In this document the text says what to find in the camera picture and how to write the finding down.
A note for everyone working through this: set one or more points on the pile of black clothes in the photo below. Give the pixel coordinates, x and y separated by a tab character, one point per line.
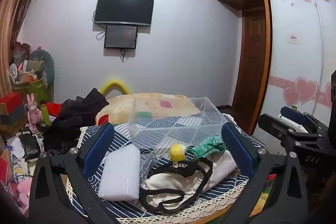
73	119

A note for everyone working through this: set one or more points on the white and red label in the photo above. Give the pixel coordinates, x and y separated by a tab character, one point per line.
293	38

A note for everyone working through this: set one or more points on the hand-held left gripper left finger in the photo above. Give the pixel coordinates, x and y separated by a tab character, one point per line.
98	150

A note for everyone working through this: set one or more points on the brown striped curtain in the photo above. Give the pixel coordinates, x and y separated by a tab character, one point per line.
13	16

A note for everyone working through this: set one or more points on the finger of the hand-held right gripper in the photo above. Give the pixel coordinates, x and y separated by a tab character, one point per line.
292	113
273	129

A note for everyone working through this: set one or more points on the green tube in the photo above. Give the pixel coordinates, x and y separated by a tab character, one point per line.
45	115

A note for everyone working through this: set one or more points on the beige floral pillow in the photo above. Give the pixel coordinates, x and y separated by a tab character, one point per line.
120	104

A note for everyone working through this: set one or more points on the clear plastic storage box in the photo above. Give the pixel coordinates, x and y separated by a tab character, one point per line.
162	132

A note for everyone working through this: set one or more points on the clear plastic wrap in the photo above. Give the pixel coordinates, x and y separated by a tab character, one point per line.
147	163

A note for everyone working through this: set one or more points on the white foam block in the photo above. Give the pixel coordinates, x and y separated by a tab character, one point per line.
119	174

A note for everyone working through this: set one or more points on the pink bunny toy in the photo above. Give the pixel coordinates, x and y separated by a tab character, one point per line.
32	111

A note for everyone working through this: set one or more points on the green sponge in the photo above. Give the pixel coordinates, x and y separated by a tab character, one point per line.
145	114

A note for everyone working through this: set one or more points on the yellow plush ball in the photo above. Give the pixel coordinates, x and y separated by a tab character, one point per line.
177	150

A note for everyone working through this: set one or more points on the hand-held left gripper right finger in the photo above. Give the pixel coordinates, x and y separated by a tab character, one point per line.
237	148

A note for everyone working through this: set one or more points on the green cardboard box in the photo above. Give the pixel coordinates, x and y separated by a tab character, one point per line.
36	90

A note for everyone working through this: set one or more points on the green knitted glove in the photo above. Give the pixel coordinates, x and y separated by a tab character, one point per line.
210	146

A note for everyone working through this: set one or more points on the red box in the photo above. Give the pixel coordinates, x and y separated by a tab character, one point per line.
10	102

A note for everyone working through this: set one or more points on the brown wooden door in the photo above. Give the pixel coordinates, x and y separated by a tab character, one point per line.
249	61

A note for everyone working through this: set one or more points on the navy patterned tablecloth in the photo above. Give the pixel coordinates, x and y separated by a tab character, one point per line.
120	137

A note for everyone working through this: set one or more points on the small black wall monitor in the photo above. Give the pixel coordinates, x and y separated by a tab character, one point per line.
120	37

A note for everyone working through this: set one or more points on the red cloth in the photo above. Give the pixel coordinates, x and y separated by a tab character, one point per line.
53	108

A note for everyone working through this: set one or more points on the black wall television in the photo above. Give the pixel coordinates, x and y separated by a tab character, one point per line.
123	8

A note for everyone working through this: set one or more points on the yellow foam noodle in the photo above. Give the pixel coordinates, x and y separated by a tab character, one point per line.
115	83

